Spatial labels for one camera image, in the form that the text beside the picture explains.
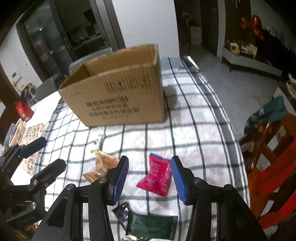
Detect black gold snack packet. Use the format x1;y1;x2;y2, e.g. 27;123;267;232
112;202;130;230

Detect beige snack packets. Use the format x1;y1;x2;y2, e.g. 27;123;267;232
83;150;119;183

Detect dark green snack packet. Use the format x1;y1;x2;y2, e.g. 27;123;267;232
126;211;178;240

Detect pink snack packet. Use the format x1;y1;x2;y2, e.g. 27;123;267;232
137;153;171;197

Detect clear food container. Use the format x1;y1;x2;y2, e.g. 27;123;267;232
3;118;26;147

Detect floral patterned placemat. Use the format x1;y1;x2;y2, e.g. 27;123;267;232
19;122;50;176

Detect red gift bag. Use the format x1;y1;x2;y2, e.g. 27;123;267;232
15;101;34;122

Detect red wooden chair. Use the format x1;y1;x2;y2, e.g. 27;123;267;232
239;113;295;230

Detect grey dining chair far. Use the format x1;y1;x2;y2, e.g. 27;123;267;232
36;77;57;101

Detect grey dining chair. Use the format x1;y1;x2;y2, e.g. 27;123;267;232
69;47;113;75
36;77;57;101

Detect small white gold wrapper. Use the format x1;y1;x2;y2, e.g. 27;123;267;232
94;134;106;150

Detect checkered grey white tablecloth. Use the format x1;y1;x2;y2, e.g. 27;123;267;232
33;57;250;240

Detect grey dining chair near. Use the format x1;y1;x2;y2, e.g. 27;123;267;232
69;47;113;75

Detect green cloth on chair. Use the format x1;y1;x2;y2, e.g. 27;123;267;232
244;95;288;134

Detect brown cardboard box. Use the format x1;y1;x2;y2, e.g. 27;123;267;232
58;44;164;127

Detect white low tv cabinet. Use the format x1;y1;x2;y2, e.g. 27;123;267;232
222;47;282;77

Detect white box on floor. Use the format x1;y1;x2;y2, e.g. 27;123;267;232
190;26;202;45

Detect red foil balloons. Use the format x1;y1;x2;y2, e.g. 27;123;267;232
240;15;264;40

